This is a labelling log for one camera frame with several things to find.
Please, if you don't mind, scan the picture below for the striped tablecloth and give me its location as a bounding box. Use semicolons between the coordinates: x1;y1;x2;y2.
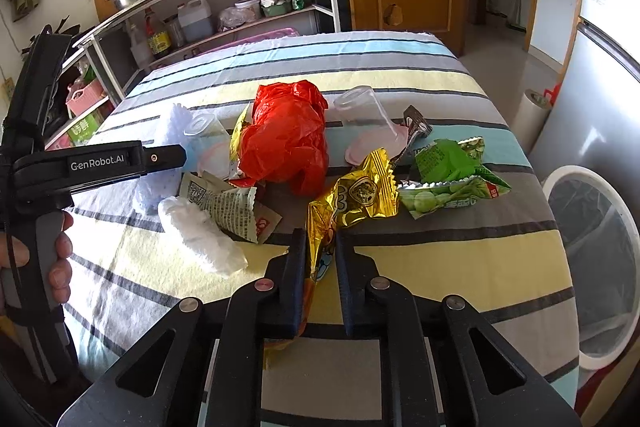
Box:
37;31;582;427

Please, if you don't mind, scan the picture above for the brown coffee stick sachet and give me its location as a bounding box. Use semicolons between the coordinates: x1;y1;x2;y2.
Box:
390;105;434;180

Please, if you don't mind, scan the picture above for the white plastic jug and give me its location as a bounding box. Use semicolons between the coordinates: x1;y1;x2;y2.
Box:
177;0;214;44

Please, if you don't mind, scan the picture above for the clear plastic cup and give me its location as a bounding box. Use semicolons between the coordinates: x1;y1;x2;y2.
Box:
183;113;237;181
332;85;407;170

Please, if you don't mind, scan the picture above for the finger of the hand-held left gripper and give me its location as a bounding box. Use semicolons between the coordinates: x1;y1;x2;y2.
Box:
143;144;189;176

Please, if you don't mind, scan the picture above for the pale green snack wrapper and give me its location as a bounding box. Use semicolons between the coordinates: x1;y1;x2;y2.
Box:
397;176;513;221

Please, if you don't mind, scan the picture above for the white paper roll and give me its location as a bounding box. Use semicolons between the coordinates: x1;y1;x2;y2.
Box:
512;89;554;154

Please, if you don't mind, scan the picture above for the white round bin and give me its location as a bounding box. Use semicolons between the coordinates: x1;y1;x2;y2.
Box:
541;164;640;374

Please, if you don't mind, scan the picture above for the clear plastic bag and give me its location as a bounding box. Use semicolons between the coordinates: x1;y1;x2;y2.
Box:
132;103;193;214

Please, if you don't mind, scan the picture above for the red plastic bag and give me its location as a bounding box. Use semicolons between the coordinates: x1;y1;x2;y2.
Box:
235;80;331;198

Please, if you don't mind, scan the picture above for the white lidded jar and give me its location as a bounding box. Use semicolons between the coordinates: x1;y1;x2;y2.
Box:
235;0;262;22

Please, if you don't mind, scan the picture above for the clear plastic bottle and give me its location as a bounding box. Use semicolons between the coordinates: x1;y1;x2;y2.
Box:
129;24;154;68

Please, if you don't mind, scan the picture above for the clear bag of food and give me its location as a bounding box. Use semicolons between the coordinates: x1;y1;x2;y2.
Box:
216;6;246;33

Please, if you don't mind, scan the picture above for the gold foil snack wrapper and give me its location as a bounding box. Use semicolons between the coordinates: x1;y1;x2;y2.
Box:
262;148;401;370

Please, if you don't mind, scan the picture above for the person's left hand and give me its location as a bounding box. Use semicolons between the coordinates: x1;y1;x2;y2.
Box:
0;211;75;308

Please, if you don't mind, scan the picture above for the white crumpled tissue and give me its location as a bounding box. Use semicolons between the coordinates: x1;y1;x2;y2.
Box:
158;196;249;277

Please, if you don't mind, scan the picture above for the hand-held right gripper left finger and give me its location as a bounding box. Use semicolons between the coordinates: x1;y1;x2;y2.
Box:
55;228;307;427

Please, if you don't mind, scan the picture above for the red label sauce bottle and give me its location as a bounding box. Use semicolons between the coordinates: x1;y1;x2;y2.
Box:
144;7;171;60

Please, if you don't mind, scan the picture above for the green packet box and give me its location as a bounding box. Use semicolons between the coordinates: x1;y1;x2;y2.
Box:
67;109;107;146

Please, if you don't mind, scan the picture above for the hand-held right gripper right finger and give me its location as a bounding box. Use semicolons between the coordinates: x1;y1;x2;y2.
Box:
336;231;583;427

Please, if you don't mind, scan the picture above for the clear bin liner bag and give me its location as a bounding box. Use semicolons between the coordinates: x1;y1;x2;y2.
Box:
547;177;633;355

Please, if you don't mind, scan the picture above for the dark green snack wrapper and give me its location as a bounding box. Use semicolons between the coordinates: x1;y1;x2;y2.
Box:
410;137;501;188

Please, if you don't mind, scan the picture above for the yellow snack wrapper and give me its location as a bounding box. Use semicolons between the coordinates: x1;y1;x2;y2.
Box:
229;103;257;182

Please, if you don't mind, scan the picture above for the pink woven basket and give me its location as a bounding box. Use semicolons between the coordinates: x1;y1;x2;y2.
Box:
66;79;109;118

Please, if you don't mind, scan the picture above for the silver refrigerator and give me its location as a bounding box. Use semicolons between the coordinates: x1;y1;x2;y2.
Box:
527;0;640;188

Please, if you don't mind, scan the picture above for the beige printed paper wrapper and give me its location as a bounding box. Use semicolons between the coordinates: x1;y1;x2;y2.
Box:
179;171;284;246

